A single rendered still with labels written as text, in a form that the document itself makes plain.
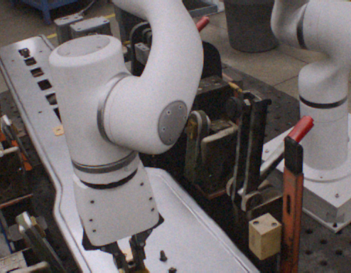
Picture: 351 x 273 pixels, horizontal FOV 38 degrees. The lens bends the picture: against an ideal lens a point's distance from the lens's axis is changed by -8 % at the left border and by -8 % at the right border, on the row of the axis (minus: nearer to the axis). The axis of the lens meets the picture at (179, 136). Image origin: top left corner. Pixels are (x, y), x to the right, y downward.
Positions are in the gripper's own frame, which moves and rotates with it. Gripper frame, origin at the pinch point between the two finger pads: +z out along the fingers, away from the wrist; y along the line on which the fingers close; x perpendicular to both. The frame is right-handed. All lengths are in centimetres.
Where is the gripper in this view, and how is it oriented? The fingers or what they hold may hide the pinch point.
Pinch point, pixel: (128, 257)
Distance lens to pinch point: 75.4
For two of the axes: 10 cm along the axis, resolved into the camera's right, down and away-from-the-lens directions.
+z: 1.1, 8.5, 5.2
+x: 4.5, 4.2, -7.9
